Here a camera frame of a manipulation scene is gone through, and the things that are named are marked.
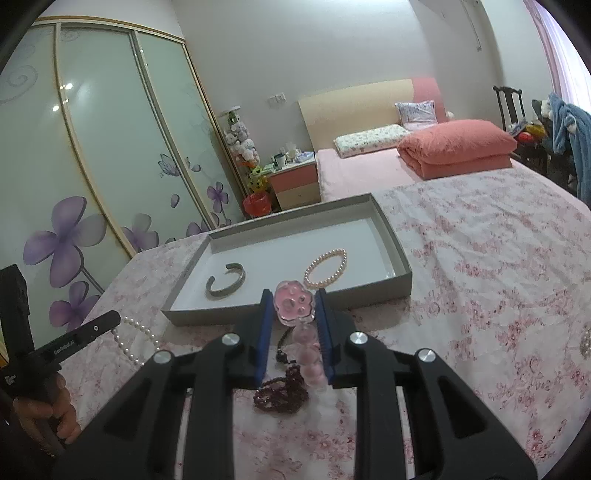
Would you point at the pink bed sheet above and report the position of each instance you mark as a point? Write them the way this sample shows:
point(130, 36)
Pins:
point(360, 173)

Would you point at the grey cardboard box tray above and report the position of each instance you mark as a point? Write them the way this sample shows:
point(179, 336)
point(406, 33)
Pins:
point(286, 240)

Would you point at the beige and pink bed headboard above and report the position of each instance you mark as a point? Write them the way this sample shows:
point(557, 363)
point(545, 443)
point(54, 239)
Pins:
point(351, 106)

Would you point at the white pearl ornament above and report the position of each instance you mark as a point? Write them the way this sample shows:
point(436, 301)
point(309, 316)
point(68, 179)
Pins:
point(586, 344)

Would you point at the wardrobe with purple flower doors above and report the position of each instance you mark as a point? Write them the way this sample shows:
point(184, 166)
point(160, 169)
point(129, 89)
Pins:
point(92, 138)

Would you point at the red trash bin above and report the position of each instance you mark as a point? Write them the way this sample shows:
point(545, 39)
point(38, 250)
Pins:
point(257, 205)

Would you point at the pile of colourful toys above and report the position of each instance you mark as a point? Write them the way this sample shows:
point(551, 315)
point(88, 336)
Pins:
point(528, 131)

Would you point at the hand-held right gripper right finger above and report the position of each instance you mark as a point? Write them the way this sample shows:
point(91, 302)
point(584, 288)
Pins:
point(323, 337)

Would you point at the pink curtain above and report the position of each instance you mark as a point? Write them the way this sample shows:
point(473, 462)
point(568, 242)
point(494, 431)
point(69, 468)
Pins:
point(563, 60)

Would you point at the lilac printed pillow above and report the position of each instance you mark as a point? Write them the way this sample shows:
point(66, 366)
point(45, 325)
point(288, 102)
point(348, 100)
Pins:
point(418, 113)

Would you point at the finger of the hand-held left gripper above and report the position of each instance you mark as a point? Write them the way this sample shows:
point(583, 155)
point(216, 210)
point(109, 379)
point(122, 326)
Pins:
point(78, 339)

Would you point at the dark wooden chair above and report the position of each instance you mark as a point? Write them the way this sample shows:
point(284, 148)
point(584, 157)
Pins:
point(505, 104)

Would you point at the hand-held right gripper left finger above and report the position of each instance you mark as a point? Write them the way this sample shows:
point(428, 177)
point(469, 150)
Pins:
point(264, 337)

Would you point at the white floral flat pillow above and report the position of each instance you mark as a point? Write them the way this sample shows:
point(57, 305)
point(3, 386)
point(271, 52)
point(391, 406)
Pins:
point(369, 138)

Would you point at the white mug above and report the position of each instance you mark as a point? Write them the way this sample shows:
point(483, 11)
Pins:
point(279, 159)

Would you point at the pink and beige nightstand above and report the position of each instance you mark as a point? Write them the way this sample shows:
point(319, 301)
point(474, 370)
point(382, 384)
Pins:
point(295, 187)

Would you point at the yellow green toy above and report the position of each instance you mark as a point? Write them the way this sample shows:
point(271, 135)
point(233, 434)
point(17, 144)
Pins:
point(257, 180)

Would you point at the folded pink quilt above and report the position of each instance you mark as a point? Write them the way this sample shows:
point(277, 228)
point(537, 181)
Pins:
point(457, 147)

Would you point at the blue fleece garment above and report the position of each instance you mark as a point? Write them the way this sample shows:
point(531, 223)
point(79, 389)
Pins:
point(577, 138)

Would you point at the person's left hand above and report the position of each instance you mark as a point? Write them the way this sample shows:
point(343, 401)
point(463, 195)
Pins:
point(67, 415)

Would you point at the pink floral bedspread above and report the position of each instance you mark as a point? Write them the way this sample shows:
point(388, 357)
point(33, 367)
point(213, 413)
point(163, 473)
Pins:
point(485, 277)

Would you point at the hanging plush toys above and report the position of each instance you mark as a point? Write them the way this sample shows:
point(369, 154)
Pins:
point(240, 138)

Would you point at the white wall pipe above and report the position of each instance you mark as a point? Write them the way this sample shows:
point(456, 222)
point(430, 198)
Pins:
point(475, 27)

